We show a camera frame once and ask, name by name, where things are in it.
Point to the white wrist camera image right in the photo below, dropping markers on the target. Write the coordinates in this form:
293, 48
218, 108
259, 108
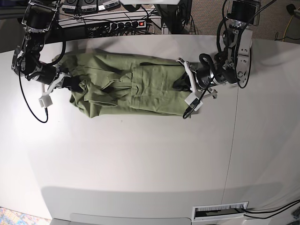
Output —
192, 100

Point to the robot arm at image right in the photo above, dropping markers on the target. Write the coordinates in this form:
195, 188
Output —
232, 62

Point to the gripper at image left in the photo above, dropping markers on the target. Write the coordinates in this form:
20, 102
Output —
48, 74

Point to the green T-shirt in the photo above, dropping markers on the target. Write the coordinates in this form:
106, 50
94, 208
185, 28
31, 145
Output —
115, 83

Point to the white power strip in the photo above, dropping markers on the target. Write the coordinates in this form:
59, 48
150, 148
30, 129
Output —
135, 25

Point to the table cable grommet slot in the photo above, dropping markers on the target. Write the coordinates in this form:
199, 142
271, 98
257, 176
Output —
218, 212

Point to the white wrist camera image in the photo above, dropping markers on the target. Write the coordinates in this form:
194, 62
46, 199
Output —
192, 100
45, 101

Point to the black camera cable image right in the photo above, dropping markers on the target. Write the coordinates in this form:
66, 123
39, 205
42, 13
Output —
190, 110

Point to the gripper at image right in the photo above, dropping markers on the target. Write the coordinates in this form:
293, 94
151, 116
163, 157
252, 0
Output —
203, 75

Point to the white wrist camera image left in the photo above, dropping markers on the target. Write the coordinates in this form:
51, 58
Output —
45, 101

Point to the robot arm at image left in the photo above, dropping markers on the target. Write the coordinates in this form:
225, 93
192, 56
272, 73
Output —
39, 19

